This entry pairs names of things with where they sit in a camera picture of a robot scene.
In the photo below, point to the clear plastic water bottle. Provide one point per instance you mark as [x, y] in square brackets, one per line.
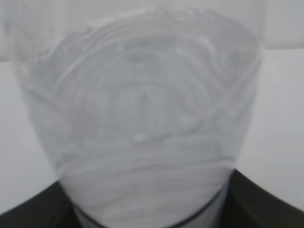
[141, 106]

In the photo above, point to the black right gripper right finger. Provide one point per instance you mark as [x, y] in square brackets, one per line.
[249, 206]

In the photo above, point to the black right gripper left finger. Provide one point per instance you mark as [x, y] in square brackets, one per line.
[49, 209]

